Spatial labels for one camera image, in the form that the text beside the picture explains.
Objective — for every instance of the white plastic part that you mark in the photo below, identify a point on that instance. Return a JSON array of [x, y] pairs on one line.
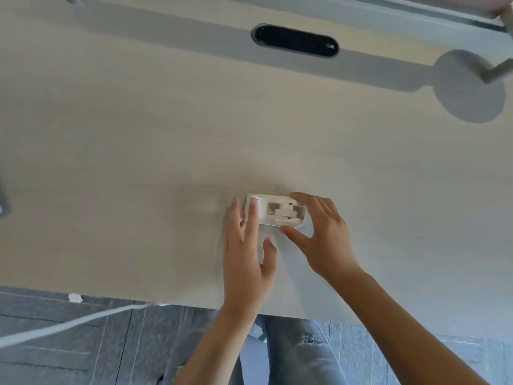
[[285, 212]]

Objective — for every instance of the blue jeans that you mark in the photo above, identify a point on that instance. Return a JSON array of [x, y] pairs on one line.
[[288, 352]]

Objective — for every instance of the person's right little finger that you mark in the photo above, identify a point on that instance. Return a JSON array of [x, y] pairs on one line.
[[344, 228]]

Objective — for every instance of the person's right forearm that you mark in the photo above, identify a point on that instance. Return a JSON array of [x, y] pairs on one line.
[[400, 328]]

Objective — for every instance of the small white scrap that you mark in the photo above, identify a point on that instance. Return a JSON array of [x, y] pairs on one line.
[[74, 297]]

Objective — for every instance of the person's left forearm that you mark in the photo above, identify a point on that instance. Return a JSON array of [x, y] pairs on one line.
[[216, 348]]

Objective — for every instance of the person's left hand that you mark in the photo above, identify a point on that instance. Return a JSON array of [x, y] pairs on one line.
[[240, 268]]

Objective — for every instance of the person's left thumb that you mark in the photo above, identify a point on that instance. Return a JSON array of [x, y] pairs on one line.
[[270, 254]]

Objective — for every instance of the white plastic box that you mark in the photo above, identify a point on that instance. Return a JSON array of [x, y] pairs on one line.
[[266, 208]]

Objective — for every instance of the person's right middle finger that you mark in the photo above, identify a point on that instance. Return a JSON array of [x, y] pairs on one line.
[[322, 208]]

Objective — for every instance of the white desk lamp base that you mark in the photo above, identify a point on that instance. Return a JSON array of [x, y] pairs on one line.
[[467, 90]]

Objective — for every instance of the person's right hand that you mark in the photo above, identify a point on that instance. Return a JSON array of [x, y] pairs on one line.
[[324, 244]]

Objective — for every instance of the wooden shelf with metal rail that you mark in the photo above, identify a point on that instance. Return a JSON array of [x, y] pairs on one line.
[[400, 7]]

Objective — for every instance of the person's right thumb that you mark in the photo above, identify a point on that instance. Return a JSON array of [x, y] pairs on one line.
[[296, 238]]

